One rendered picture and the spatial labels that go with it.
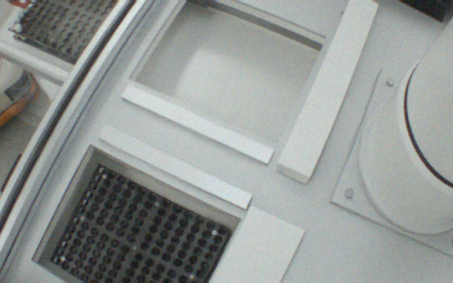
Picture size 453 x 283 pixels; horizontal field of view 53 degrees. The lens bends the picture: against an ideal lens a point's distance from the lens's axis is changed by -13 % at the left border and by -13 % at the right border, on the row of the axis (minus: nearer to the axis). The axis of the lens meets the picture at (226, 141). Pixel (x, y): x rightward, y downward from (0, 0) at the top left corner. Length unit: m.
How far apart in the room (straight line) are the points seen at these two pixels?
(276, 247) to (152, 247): 0.18
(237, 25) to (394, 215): 0.46
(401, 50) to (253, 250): 0.40
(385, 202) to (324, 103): 0.16
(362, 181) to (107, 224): 0.37
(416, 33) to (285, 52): 0.25
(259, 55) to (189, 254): 0.38
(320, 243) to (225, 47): 0.40
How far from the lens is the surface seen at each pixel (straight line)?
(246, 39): 0.93
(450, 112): 0.47
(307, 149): 0.68
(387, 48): 0.83
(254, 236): 0.67
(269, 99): 0.87
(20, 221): 0.72
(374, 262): 0.71
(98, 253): 0.78
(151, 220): 0.74
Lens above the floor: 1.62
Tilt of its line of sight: 70 degrees down
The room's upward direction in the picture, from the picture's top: 2 degrees counter-clockwise
